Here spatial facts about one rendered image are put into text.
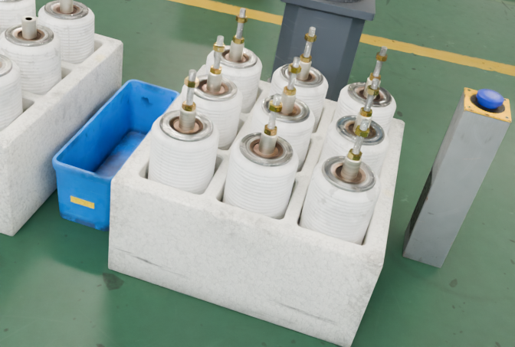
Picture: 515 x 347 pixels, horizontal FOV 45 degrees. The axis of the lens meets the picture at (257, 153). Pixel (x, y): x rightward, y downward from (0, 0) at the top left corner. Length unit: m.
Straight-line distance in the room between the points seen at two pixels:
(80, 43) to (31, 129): 0.23
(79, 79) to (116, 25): 0.62
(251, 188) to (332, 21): 0.52
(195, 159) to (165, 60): 0.73
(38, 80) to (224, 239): 0.42
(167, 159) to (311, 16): 0.52
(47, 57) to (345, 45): 0.58
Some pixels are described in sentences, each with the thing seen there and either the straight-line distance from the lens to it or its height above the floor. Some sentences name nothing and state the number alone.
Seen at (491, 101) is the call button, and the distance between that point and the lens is 1.00.
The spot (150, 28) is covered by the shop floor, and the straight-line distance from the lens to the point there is 1.72.
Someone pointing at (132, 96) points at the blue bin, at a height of 0.08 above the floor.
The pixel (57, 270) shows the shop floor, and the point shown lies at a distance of 1.03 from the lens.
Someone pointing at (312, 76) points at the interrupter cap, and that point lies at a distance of 1.07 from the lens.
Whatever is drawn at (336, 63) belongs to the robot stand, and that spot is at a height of 0.17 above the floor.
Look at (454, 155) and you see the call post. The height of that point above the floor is 0.23.
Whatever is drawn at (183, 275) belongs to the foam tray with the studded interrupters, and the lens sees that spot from 0.96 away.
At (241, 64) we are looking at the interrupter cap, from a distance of 1.06.
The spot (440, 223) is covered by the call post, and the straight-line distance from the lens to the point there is 1.10.
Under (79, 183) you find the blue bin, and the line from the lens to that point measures 1.03.
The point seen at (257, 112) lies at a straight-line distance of 0.96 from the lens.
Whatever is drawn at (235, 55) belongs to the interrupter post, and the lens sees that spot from 1.07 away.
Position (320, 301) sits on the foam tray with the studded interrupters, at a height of 0.08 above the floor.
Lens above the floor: 0.75
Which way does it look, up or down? 36 degrees down
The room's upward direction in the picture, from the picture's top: 12 degrees clockwise
